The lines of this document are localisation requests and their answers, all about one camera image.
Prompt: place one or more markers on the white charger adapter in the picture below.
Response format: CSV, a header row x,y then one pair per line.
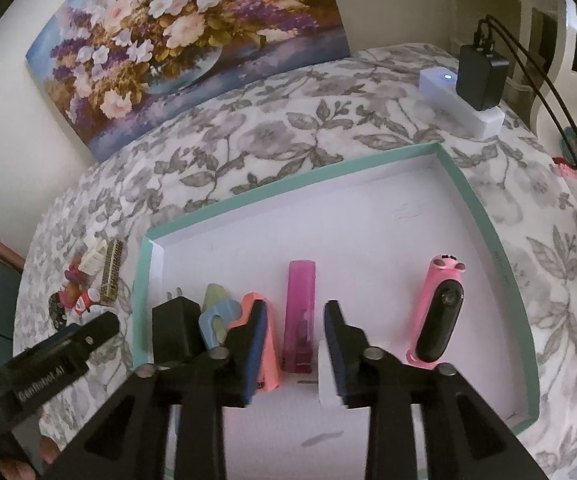
x,y
324,380

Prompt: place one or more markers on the magenta plastic case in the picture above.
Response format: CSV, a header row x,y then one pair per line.
x,y
298,310

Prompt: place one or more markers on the white wooden chair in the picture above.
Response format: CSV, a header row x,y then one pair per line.
x,y
568,35

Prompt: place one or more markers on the salmon cutter with black label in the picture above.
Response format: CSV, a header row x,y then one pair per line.
x,y
271,360

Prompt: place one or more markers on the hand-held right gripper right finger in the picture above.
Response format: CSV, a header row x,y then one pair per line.
x,y
336,355

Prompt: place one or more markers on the pink band with black tracker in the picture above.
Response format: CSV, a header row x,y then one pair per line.
x,y
441,320

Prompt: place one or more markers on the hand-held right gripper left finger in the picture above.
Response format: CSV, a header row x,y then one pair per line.
x,y
256,355

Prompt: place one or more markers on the red and white tube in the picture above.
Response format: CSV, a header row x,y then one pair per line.
x,y
86,302

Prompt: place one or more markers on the teal cardboard box lid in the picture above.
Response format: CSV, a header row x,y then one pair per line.
x,y
368,220

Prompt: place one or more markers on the black charger adapter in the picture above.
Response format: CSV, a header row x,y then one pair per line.
x,y
176,327

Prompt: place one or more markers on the person's left hand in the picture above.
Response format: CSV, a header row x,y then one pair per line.
x,y
48,452

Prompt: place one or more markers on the grey floral blanket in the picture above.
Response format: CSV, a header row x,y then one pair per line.
x,y
318,110

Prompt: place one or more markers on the flower painting canvas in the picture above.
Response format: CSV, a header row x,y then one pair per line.
x,y
168,35

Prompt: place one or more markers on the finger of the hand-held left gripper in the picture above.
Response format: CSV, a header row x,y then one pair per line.
x,y
101,329
68,334

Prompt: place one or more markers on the white power strip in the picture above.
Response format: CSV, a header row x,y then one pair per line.
x,y
448,95

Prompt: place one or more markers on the black plugged-in adapter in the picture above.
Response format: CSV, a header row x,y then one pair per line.
x,y
481,77

